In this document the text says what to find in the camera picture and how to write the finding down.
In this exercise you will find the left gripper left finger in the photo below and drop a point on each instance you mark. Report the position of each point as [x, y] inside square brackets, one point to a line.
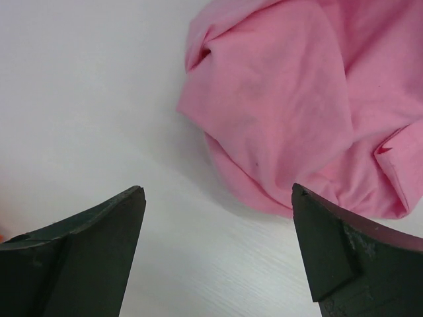
[78, 266]

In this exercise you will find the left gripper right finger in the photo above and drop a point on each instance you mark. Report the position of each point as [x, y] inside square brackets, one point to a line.
[355, 266]

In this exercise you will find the pink t shirt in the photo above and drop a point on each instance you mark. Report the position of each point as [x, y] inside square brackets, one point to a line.
[326, 94]

